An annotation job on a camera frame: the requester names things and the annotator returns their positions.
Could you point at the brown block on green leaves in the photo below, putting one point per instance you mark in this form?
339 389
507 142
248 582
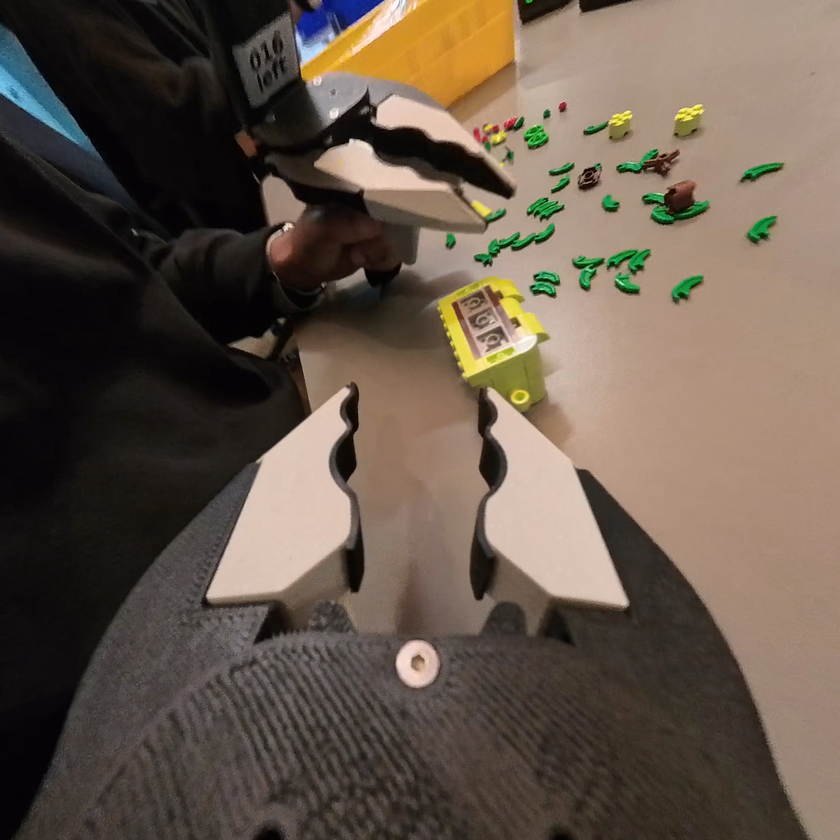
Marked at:
679 195

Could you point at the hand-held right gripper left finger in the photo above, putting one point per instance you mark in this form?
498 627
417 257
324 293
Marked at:
289 531

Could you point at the person's black clothed body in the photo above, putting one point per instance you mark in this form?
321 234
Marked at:
98 394

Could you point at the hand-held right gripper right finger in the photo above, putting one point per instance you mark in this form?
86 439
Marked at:
544 531

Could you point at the person's left hand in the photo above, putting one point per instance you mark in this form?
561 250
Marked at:
328 249

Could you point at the black power adapter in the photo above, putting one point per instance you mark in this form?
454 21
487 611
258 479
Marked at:
604 4

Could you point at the brown round piece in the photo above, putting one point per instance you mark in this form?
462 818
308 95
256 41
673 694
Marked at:
589 176

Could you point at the person's left forearm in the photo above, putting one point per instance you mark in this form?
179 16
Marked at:
216 282

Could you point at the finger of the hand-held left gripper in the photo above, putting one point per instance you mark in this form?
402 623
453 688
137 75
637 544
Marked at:
420 121
400 190

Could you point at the black charger with green lights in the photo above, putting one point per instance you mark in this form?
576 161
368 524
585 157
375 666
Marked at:
528 6

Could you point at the scattered green leaf pieces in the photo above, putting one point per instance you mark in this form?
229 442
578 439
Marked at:
544 208

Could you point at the lime green brick model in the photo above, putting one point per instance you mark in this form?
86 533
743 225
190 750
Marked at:
499 367

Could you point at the yellow plastic bin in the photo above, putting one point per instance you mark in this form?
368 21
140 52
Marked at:
426 52

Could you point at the pile of small mixed pieces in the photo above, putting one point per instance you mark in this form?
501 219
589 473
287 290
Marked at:
499 138

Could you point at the yellow round tile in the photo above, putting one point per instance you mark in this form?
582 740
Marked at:
481 208

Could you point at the brown branch piece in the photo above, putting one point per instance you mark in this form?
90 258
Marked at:
661 161

